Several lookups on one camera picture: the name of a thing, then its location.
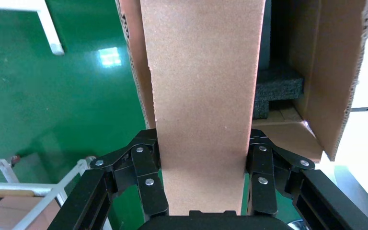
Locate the white table frame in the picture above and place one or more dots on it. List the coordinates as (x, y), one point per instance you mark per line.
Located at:
(52, 35)

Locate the large open cardboard box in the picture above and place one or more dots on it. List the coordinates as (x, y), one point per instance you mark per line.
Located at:
(327, 63)

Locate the black foam insert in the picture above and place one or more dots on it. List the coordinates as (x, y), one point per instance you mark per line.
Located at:
(279, 85)

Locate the white tube cart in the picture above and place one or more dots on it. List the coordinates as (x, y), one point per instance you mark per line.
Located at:
(49, 190)

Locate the small brown cardboard box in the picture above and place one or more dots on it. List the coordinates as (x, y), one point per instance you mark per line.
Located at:
(203, 95)

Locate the red cart caster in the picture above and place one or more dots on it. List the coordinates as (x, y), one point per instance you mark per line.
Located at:
(15, 159)

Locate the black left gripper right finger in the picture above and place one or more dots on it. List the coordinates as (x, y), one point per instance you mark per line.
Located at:
(263, 190)

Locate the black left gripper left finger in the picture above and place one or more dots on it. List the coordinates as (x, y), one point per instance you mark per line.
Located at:
(149, 190)

